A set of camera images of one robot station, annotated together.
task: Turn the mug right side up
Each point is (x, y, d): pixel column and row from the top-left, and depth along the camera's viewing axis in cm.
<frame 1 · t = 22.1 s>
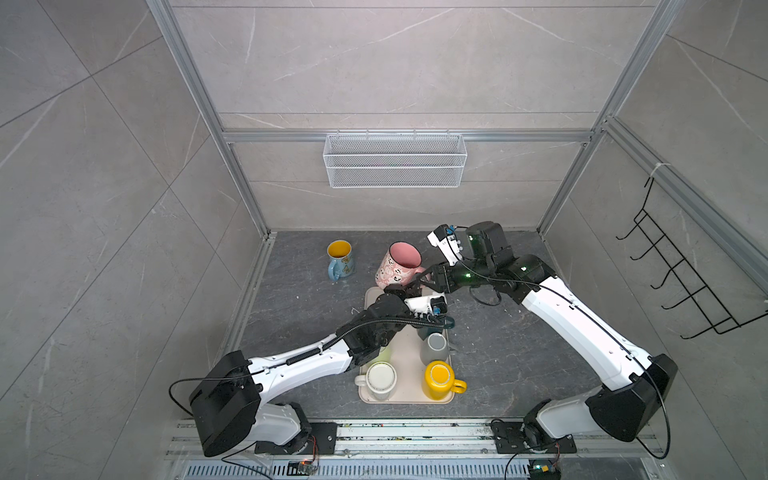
left hand: (414, 272, 75), fingers closed
right hand: (422, 275, 72), fingers open
blue mug yellow inside: (341, 261, 100), point 10 cm above the table
pink patterned mug: (401, 263, 72), point 32 cm above the table
dark green mug: (425, 333, 92), point 2 cm above the table
grey mug: (434, 347, 81), point 10 cm above the table
white mug: (380, 379, 78), point 7 cm above the table
yellow mug: (439, 381, 76), point 10 cm above the table
beige tray: (402, 351, 90), on the table

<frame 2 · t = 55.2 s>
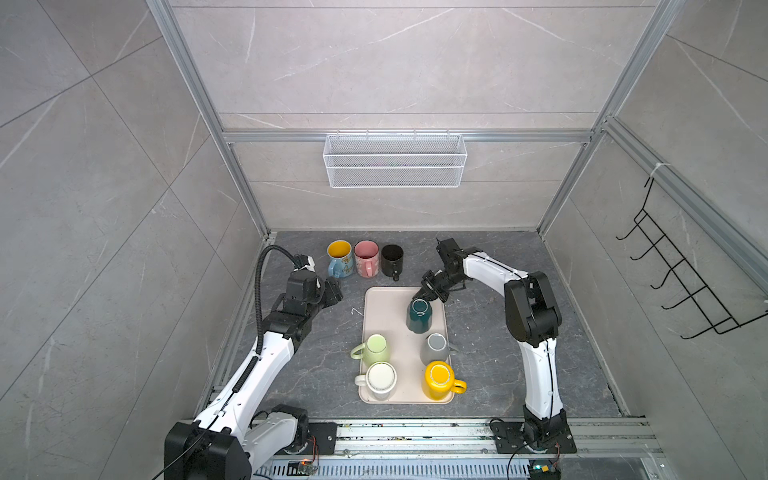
left hand: (329, 276, 81), fingers open
right hand: (413, 294, 95), fingers closed
pink patterned mug: (367, 257, 100), point 11 cm above the table
dark green mug: (419, 315, 87), point 10 cm above the table
black mug: (392, 260, 103), point 8 cm above the table
the other named things where they were.

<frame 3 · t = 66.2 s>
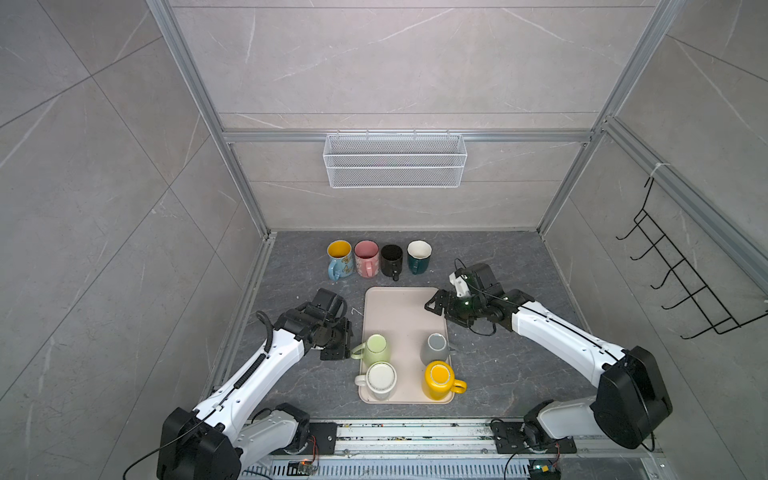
left hand: (359, 328, 79), fingers open
right hand: (433, 308, 83), fingers open
dark green mug: (419, 252, 105), point 9 cm above the table
the other named things where they were.

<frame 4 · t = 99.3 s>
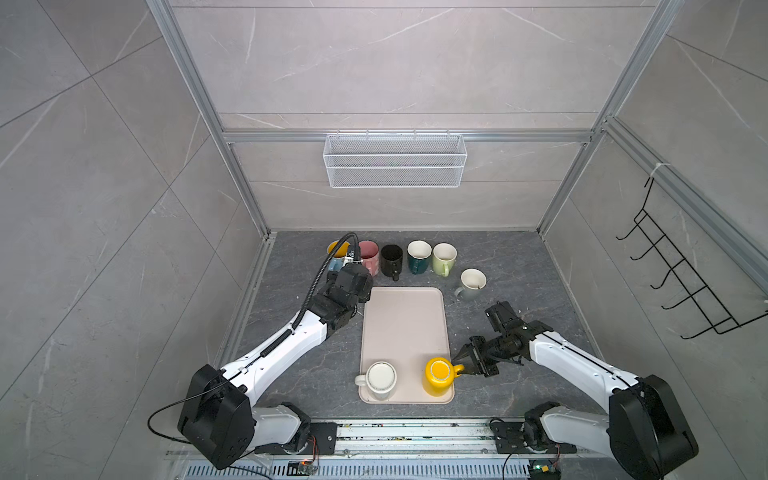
left hand: (351, 269, 82), fingers open
right hand: (451, 357, 80), fingers open
grey mug: (473, 282, 97), point 8 cm above the table
yellow mug: (439, 376, 76), point 10 cm above the table
light green mug: (444, 256, 106), point 7 cm above the table
the other named things where they were.

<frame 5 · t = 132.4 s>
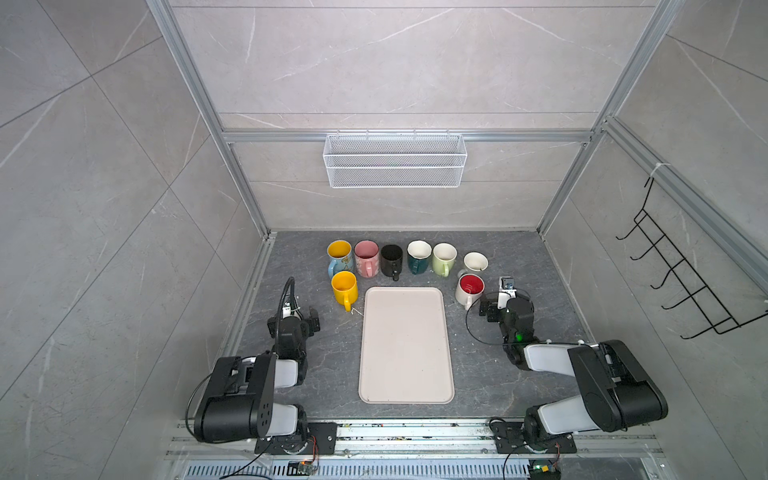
left hand: (293, 304, 91), fingers open
right hand: (499, 290, 93), fingers open
grey mug: (476, 261, 103), point 8 cm above the table
white mug: (469, 287, 100), point 4 cm above the table
yellow mug: (345, 285, 100), point 5 cm above the table
the other named things where they were.

